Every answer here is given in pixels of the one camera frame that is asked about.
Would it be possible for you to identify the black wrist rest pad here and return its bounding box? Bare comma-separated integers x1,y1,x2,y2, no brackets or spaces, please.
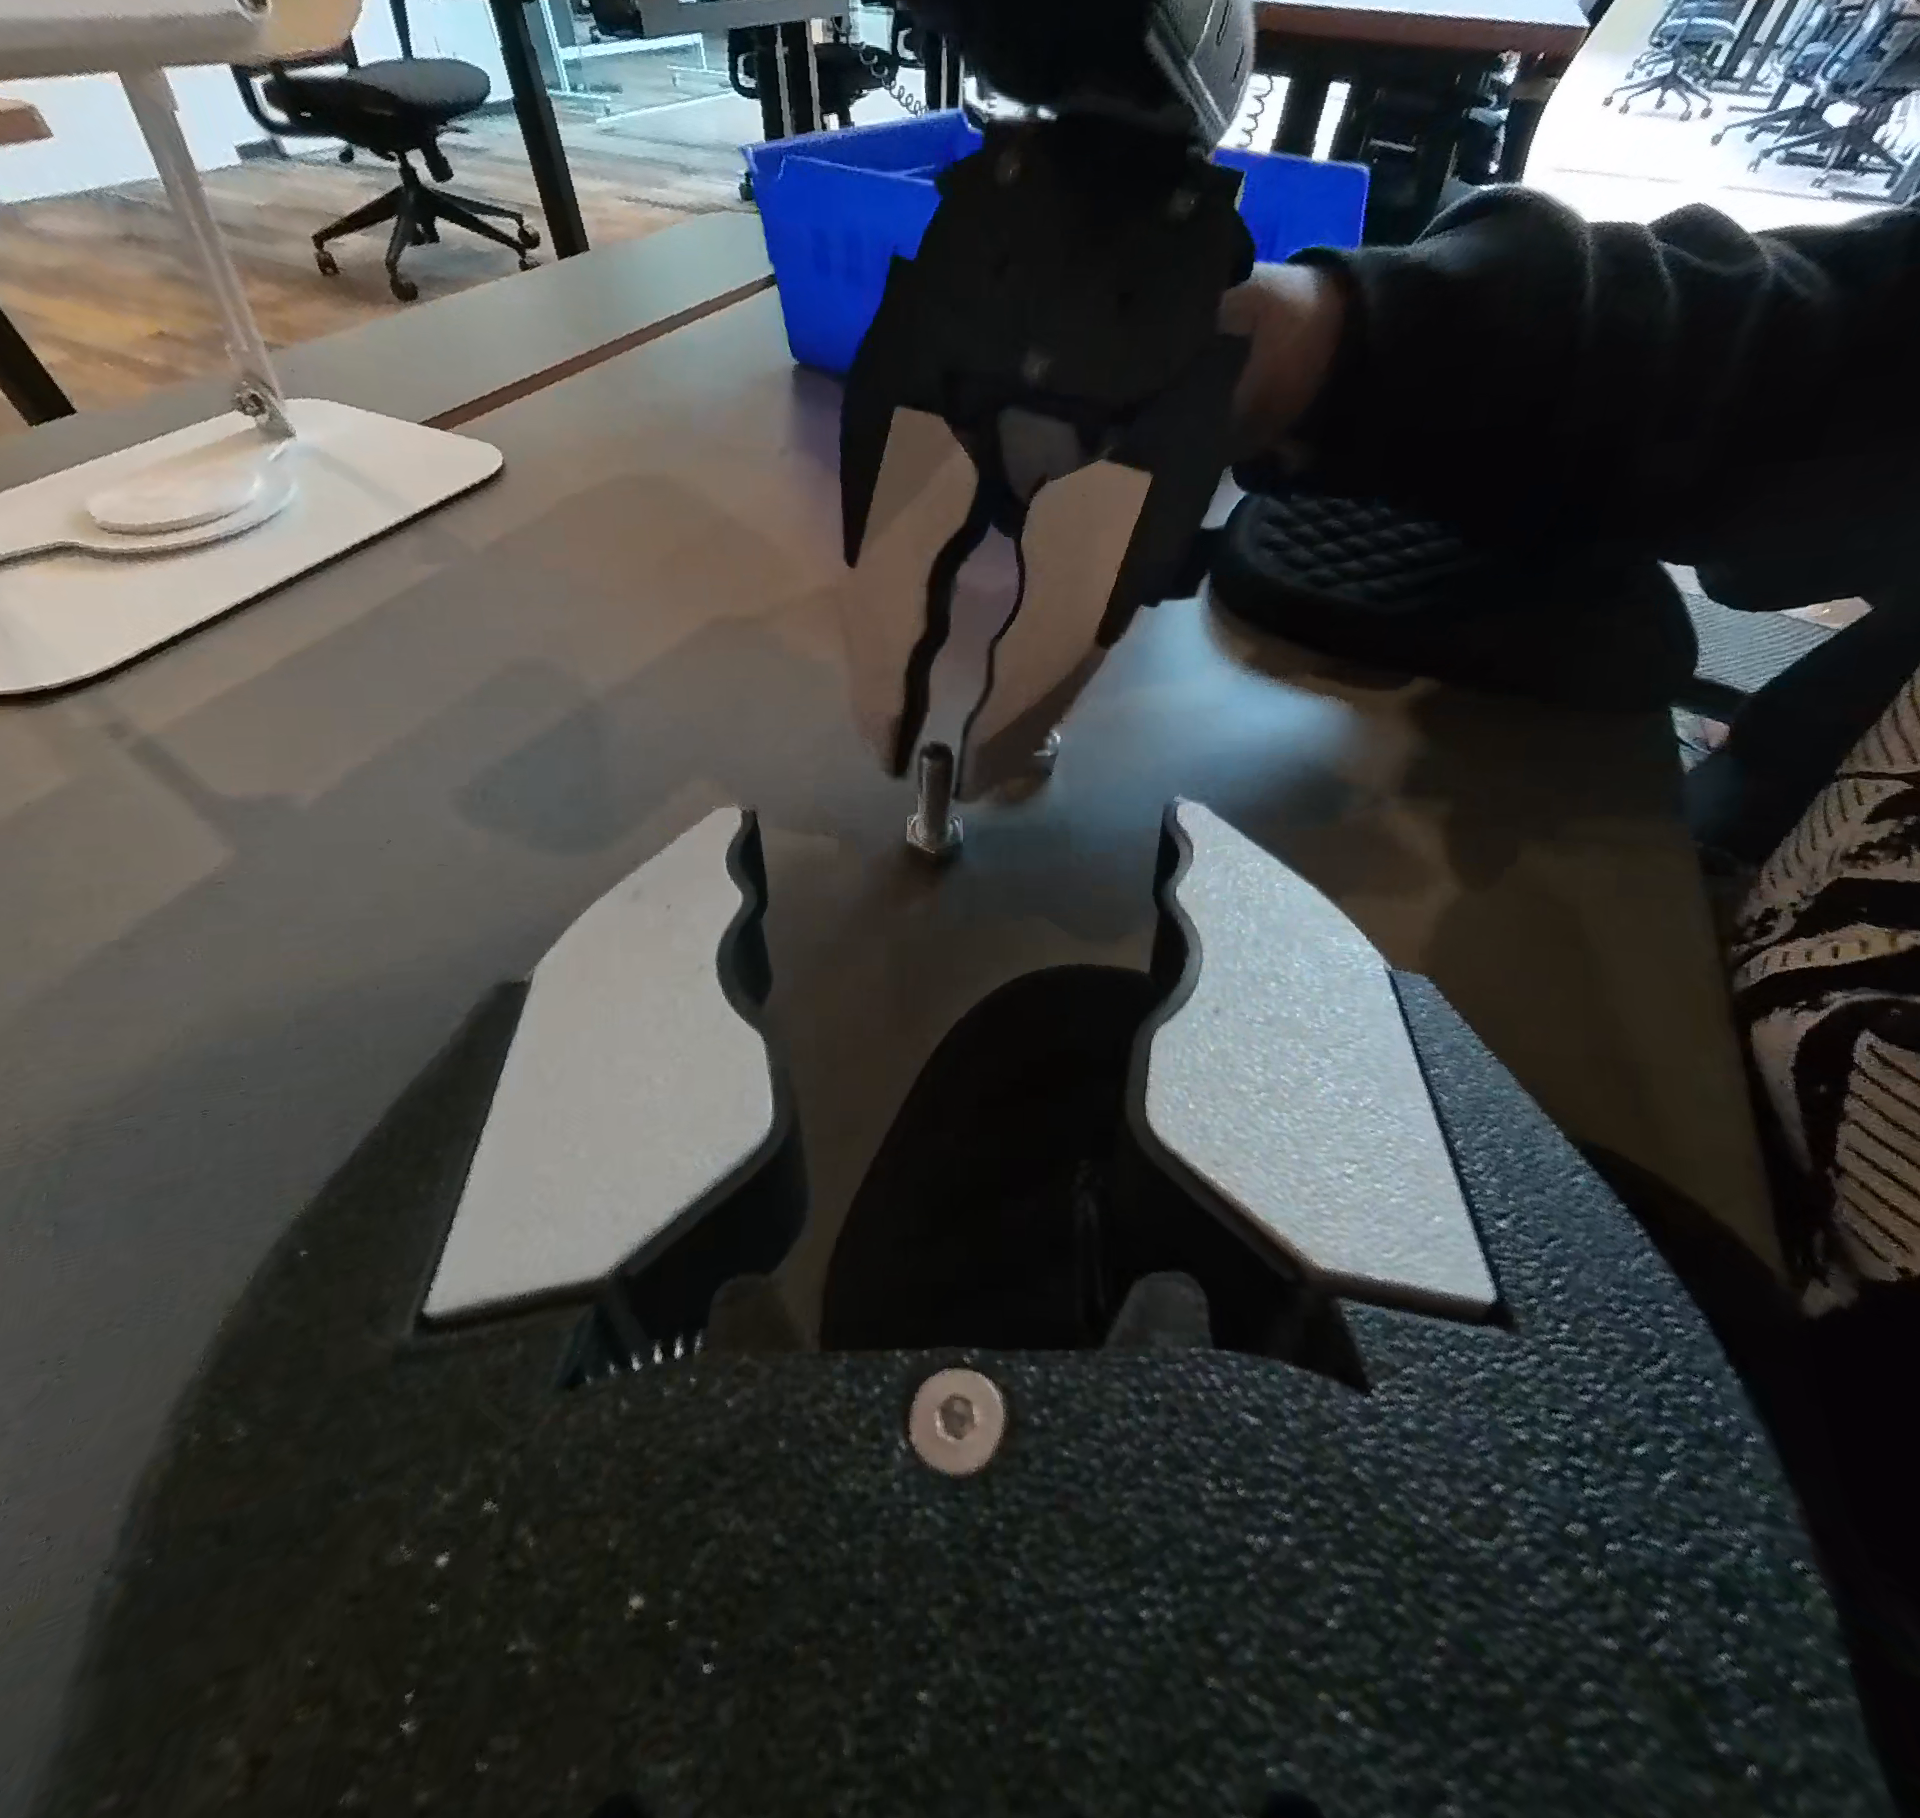
1206,487,1704,701

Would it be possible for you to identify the steel hex bolt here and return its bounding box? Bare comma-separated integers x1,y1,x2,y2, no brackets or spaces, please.
906,742,969,866

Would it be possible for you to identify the blue plastic bin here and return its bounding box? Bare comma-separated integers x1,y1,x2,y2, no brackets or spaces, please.
742,108,1375,378

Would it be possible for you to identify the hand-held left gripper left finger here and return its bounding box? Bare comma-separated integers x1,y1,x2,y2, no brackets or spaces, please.
421,805,801,1326

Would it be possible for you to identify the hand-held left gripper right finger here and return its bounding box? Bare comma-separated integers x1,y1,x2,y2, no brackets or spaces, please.
1128,795,1506,1317

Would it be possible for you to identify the white document stand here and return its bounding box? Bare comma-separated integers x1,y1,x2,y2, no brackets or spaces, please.
0,0,505,698

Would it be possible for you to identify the black office chair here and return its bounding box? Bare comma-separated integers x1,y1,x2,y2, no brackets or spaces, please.
232,55,544,305

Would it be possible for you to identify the person's right hand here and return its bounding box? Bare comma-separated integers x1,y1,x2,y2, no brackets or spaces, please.
1223,258,1353,470

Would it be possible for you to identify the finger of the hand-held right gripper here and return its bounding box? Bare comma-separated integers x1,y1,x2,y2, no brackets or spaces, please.
855,404,994,781
958,414,1154,797

